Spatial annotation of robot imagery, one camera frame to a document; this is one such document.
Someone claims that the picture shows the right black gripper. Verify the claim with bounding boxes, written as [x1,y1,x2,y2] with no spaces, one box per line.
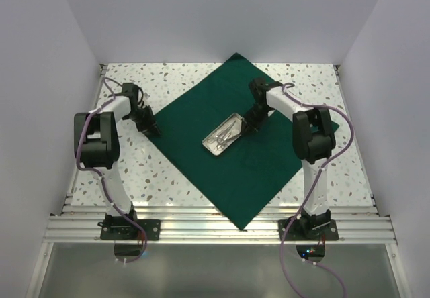
[241,103,271,136]

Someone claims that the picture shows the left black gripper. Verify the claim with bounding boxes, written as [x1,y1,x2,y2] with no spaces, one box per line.
[124,105,160,136]

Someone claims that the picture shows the steel instrument tray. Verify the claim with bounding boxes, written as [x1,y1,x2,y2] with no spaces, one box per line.
[202,113,243,156]

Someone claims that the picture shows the steel hemostat forceps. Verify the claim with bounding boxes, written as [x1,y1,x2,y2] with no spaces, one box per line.
[215,123,239,151]

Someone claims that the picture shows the steel surgical scissors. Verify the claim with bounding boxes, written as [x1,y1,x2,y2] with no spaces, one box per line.
[208,123,234,144]

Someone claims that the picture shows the green surgical drape cloth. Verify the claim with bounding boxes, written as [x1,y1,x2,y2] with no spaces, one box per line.
[153,52,340,232]

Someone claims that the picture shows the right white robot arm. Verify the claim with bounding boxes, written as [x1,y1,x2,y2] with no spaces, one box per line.
[241,78,336,240]

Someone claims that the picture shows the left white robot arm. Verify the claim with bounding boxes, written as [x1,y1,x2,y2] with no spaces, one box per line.
[73,83,161,240]

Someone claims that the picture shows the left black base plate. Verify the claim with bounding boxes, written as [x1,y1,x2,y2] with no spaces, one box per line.
[98,219,161,241]

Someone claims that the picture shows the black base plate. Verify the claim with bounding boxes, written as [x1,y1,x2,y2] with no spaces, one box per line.
[98,219,161,241]
[277,217,339,242]

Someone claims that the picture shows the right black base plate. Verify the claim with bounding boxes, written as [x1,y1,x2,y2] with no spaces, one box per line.
[277,217,339,242]

